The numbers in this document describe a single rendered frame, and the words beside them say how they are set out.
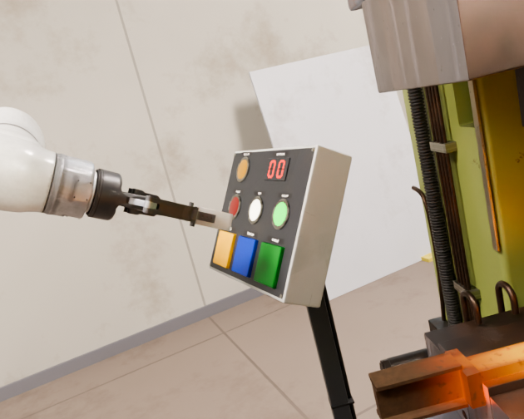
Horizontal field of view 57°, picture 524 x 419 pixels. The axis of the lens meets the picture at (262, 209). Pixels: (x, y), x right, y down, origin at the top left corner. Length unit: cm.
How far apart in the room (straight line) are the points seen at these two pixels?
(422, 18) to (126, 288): 294
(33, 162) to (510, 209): 63
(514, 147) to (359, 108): 276
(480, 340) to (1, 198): 61
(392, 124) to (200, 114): 133
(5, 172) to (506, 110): 64
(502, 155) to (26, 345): 297
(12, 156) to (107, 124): 241
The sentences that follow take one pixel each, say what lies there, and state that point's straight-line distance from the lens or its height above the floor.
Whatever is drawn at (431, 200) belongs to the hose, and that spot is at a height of 108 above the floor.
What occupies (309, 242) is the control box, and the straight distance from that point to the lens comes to 84.
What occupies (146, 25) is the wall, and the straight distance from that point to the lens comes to 324.
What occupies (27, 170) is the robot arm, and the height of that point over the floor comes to 128.
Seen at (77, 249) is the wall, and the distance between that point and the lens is 314.
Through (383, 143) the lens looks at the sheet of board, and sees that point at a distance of 345.
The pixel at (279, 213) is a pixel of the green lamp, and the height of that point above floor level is 109.
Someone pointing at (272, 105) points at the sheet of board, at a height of 127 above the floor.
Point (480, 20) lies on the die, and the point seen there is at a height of 131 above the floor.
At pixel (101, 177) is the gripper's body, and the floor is 124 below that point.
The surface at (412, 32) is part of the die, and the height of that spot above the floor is 132.
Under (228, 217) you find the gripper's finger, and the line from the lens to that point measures 83.
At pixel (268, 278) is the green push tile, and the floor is 99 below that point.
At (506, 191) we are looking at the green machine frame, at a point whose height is 111.
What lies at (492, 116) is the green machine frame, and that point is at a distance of 67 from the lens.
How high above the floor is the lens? 129
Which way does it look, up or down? 12 degrees down
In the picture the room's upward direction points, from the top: 14 degrees counter-clockwise
